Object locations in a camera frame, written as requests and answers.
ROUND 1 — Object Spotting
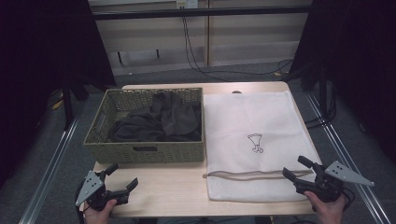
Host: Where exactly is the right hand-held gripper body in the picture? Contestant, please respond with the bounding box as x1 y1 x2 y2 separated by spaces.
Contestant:
293 160 375 203

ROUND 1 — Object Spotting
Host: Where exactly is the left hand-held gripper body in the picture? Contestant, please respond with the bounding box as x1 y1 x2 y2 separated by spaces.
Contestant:
74 170 131 213

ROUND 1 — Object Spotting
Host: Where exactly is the green woven basket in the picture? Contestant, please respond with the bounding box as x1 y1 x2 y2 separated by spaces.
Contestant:
83 87 205 165

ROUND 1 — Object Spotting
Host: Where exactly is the beige bag drawstring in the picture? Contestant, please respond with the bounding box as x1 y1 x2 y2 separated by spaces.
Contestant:
202 169 314 182

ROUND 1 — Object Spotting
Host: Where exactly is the white mesh laundry bag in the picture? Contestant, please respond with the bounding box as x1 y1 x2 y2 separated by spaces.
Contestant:
202 90 322 203

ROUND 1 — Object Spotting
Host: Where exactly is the dark grey garment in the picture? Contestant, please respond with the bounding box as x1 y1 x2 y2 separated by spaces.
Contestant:
106 91 203 144

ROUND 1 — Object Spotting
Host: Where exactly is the person's left hand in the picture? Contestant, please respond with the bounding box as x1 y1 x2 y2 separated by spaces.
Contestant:
82 199 119 224

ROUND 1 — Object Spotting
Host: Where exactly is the person's right hand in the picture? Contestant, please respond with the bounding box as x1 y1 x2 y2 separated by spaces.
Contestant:
303 189 348 224

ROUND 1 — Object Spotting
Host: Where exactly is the black stand leg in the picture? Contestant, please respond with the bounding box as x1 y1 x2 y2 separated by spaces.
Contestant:
61 77 77 131

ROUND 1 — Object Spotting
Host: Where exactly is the dark curtain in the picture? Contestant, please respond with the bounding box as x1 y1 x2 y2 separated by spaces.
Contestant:
289 0 396 162
0 0 117 188

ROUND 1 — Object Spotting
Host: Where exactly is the black horizontal bar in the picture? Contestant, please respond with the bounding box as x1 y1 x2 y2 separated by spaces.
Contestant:
92 5 312 21

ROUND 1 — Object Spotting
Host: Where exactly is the metal floor rail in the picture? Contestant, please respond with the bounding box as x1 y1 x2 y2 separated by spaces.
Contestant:
18 115 82 224
305 92 392 224

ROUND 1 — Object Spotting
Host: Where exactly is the black cable bundle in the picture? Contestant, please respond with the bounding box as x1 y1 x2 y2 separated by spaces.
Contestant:
304 87 338 130

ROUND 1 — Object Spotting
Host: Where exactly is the black floor cable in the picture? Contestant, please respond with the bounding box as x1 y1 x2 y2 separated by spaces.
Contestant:
184 16 294 77
181 16 232 83

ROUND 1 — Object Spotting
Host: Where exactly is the white wall outlet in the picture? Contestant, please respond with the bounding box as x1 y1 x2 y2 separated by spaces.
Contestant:
176 0 200 9

